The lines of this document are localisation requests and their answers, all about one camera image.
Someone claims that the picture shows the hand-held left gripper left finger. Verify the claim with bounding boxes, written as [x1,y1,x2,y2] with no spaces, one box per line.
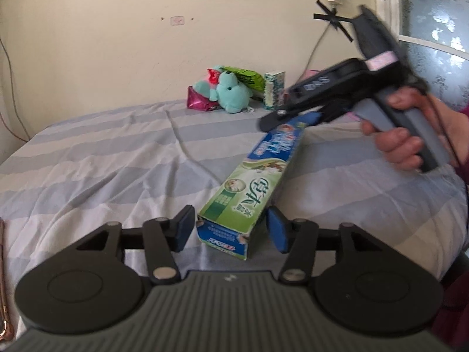
[75,205,196,285]

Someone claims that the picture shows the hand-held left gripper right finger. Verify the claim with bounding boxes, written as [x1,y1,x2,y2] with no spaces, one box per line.
[266,206,394,285]

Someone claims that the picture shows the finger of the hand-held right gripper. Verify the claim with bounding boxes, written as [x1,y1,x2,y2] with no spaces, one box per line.
[258,107,308,133]
[307,102,350,127]

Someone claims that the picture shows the patterned tissue box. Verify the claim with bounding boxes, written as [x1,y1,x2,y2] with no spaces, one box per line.
[264,70,286,111]

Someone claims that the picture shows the green snack packet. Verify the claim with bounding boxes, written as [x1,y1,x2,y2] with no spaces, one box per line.
[222,65,266,94]

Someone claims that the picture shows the green toothpaste box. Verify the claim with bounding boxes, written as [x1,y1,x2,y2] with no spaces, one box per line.
[196,115,323,261]

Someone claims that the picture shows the person's right forearm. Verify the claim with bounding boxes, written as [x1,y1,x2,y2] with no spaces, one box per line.
[454,104,469,191]

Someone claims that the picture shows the person's right hand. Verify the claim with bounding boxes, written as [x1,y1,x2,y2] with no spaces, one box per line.
[360,87,463,172]

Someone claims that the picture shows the teal plush toy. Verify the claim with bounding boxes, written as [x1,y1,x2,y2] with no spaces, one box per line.
[193,65,254,114]

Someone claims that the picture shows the black tape cross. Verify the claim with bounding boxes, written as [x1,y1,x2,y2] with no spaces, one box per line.
[313,0,354,43]

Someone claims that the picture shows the shiny crimson packet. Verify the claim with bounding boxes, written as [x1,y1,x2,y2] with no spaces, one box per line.
[187,85,222,111]

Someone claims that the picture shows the striped bed sheet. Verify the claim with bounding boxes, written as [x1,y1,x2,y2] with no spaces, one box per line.
[0,99,469,338]

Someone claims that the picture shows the rose gold metal bar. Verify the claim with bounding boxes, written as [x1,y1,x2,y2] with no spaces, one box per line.
[0,218,17,345]

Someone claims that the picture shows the grey wall cable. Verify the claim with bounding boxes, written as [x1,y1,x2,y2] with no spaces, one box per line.
[302,26,332,77]

